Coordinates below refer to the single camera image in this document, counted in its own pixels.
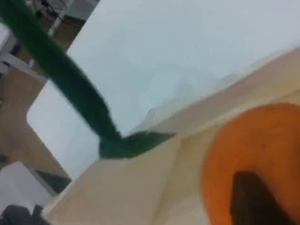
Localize white canvas bag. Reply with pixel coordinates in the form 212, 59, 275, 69
42, 45, 300, 225

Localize green rope bag handle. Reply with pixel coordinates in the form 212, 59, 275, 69
0, 0, 176, 160

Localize orange fruit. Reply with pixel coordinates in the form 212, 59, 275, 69
201, 103, 300, 225

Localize dark grey bundle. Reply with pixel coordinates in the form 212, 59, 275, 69
0, 204, 51, 225

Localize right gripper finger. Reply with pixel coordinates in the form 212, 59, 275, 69
230, 172, 293, 225

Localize small white side table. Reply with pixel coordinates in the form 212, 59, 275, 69
0, 161, 58, 208

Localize white furniture frame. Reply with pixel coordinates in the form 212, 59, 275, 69
0, 24, 49, 84

